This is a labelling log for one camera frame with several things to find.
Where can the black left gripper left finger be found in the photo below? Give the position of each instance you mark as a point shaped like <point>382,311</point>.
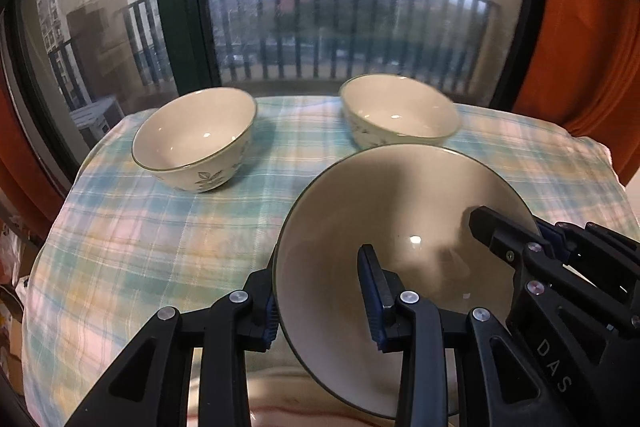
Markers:
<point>148,382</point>

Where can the plaid tablecloth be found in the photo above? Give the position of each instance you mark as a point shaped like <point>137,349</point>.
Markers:
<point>124,244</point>

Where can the black balcony railing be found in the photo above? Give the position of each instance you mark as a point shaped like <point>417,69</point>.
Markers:
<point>119,51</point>

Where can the green floral bowl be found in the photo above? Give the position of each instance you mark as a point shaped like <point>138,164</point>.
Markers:
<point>383,109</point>
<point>412,204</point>
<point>198,141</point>

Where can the orange right curtain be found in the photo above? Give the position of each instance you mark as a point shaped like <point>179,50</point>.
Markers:
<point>584,75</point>

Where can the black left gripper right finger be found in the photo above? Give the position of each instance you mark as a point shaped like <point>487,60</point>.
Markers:
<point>497,386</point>

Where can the white outdoor unit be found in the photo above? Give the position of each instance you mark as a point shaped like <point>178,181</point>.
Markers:
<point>96,119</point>

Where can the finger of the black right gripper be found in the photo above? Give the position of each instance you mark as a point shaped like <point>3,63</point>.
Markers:
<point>532,258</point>
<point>603,257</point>

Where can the red pattern white plate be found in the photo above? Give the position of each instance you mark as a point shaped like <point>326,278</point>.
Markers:
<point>286,396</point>

